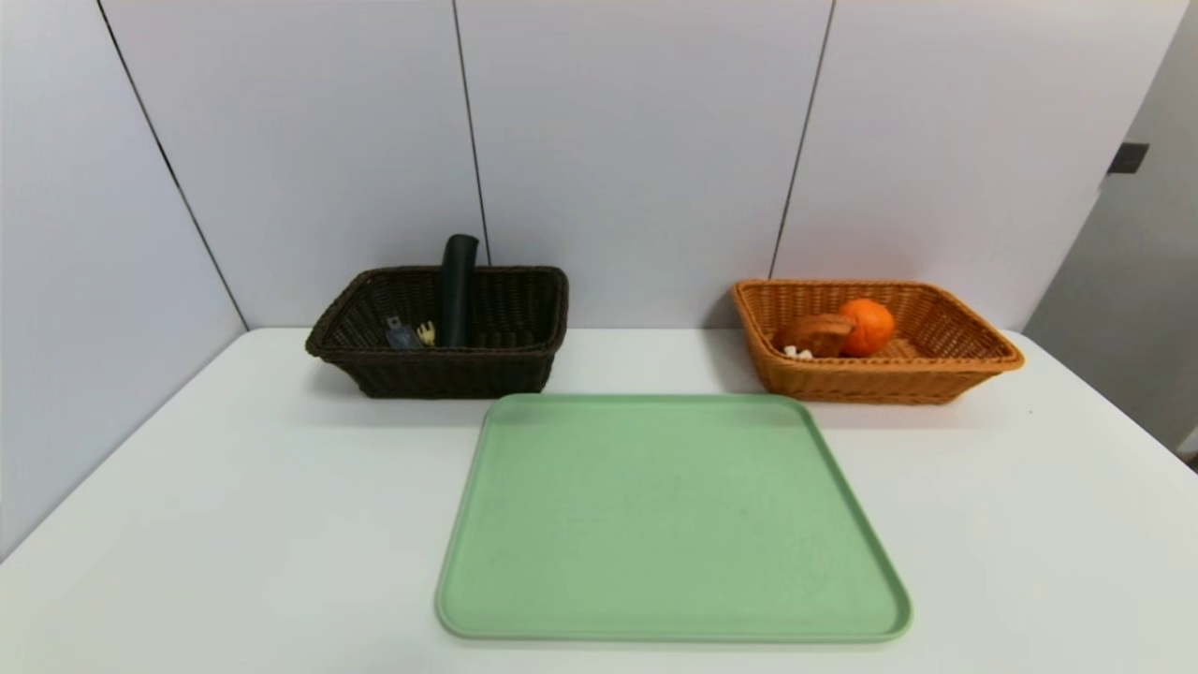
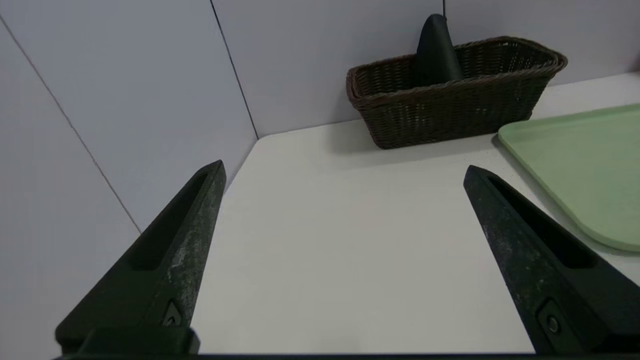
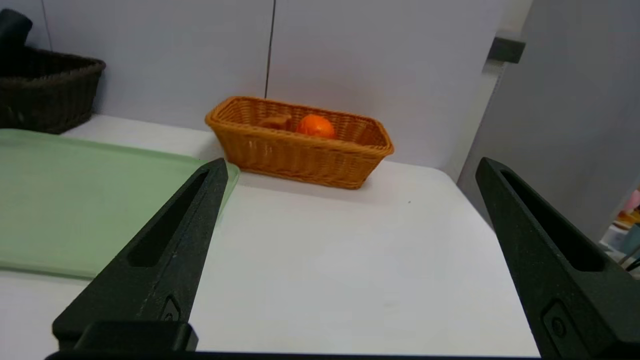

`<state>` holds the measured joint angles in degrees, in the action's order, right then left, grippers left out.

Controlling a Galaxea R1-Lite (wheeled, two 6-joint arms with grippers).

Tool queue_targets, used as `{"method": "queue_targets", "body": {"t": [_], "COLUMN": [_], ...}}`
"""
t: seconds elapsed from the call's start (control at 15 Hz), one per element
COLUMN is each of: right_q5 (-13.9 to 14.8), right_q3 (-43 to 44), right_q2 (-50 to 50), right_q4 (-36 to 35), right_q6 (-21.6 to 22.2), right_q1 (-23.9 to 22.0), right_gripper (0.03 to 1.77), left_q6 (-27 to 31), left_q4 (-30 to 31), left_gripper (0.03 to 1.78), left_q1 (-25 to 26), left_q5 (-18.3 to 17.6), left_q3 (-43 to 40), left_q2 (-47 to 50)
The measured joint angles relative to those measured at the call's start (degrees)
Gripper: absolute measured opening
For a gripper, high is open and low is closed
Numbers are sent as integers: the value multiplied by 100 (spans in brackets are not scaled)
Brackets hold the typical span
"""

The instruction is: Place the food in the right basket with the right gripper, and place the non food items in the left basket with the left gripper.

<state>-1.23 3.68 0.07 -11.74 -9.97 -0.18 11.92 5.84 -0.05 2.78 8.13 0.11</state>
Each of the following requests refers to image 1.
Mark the black leather glasses case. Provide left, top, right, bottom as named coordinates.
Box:
left=440, top=234, right=480, bottom=349

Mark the toy waffle cake with cream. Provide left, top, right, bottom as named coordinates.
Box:
left=772, top=314, right=856, bottom=360

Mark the orange fruit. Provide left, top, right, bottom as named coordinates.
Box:
left=838, top=298, right=897, bottom=358

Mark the dark brown wicker basket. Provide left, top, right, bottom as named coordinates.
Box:
left=305, top=266, right=570, bottom=400

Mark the orange wicker basket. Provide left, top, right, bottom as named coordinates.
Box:
left=731, top=279, right=1025, bottom=404

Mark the light green plastic tray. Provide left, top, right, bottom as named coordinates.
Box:
left=435, top=393, right=913, bottom=644

